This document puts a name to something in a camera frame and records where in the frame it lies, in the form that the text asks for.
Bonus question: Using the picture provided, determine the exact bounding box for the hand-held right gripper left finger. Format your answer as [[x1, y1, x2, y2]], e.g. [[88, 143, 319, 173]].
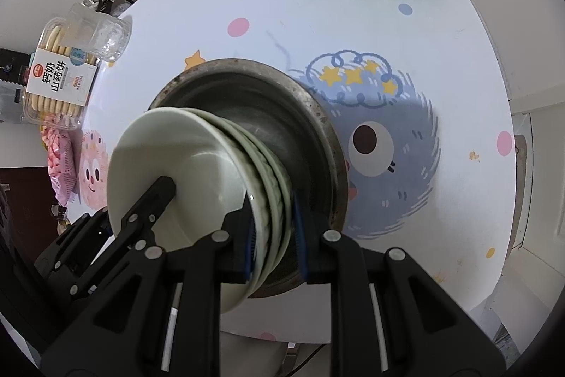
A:
[[40, 200, 257, 377]]

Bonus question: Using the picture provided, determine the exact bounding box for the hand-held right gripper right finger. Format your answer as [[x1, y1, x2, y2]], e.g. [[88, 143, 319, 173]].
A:
[[291, 192, 506, 377]]

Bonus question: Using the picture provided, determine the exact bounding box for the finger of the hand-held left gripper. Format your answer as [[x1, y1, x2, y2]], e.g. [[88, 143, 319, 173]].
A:
[[112, 176, 178, 256]]

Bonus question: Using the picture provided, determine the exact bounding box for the green ceramic bowl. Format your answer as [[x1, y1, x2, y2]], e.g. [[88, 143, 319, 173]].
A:
[[212, 116, 293, 277], [194, 108, 276, 298]]

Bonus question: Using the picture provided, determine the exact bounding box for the cream ceramic bowl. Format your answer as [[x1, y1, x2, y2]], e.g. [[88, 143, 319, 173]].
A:
[[107, 107, 250, 313]]

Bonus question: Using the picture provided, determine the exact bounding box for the stained steel bowl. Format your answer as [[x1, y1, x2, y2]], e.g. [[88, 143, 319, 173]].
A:
[[148, 58, 352, 299]]

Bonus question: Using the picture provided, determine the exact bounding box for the black clip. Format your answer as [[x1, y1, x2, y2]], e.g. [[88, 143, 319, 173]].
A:
[[50, 204, 73, 236]]

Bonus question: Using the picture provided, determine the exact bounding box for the pink snack bag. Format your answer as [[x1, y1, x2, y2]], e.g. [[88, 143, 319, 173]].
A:
[[44, 127, 81, 206]]

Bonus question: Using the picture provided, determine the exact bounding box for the person's left leg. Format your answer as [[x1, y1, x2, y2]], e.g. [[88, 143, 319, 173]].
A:
[[220, 332, 285, 377]]

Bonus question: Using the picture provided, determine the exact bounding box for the clear cookie container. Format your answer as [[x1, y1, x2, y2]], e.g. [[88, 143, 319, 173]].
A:
[[20, 17, 100, 128]]

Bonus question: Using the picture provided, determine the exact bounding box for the white corrugated board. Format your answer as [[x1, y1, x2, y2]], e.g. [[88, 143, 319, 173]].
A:
[[0, 86, 28, 126]]

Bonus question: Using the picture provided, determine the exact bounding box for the glass mug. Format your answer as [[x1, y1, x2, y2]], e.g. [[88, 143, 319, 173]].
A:
[[66, 1, 133, 63]]

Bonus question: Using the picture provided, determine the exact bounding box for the black bag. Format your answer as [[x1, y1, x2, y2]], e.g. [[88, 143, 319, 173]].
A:
[[0, 48, 34, 85]]

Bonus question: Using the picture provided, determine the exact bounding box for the black cable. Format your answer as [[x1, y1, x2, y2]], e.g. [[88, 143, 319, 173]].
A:
[[286, 341, 321, 377]]

